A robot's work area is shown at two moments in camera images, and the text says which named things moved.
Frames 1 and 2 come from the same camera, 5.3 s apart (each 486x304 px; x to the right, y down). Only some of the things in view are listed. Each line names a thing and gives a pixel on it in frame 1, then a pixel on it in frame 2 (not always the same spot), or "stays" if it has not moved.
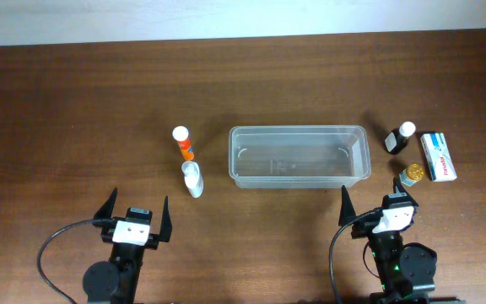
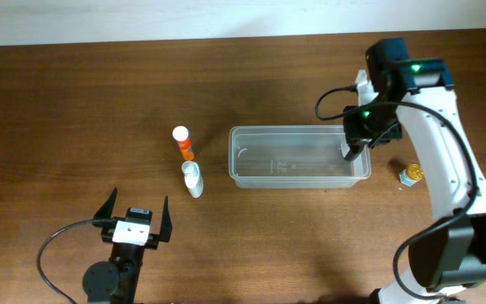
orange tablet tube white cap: [180, 134] stays
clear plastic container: [299, 156] stays
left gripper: [164, 231] stays
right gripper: [348, 210] → [353, 132]
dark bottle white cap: [397, 139] → [352, 149]
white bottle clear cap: [193, 178] stays
